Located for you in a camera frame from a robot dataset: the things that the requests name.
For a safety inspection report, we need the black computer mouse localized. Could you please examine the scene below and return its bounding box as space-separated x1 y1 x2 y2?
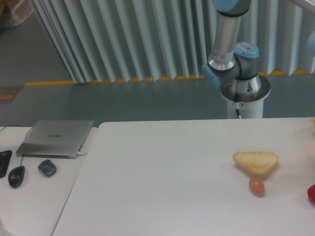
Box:
8 166 25 188

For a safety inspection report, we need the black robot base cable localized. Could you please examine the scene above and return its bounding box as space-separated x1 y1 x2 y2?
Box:
234 92 242 120

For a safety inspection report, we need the brown cardboard box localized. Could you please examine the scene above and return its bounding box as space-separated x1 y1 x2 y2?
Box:
0 0 33 29

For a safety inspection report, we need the dark grey earbuds case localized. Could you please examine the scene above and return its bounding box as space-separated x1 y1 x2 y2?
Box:
38 159 57 177

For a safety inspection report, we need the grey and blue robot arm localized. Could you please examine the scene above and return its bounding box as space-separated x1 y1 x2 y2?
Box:
202 0 315 102

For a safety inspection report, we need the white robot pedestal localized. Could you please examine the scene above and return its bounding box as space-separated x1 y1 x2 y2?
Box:
225 98 264 119

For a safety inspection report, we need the toasted bread slice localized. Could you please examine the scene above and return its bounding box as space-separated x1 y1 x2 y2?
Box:
232 151 279 175

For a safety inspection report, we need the brown egg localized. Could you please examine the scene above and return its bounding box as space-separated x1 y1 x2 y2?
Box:
249 177 265 196

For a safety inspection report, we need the silver closed laptop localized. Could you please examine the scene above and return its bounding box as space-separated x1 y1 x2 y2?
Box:
16 120 94 158

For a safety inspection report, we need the white folding screen partition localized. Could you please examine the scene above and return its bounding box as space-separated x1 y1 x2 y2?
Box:
31 0 315 83

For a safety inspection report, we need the black keyboard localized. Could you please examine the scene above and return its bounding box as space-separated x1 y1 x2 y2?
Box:
0 150 12 178

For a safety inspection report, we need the black mouse cable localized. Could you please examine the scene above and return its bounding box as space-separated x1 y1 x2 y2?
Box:
0 125 34 167

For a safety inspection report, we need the red pepper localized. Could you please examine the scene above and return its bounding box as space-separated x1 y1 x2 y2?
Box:
307 184 315 203

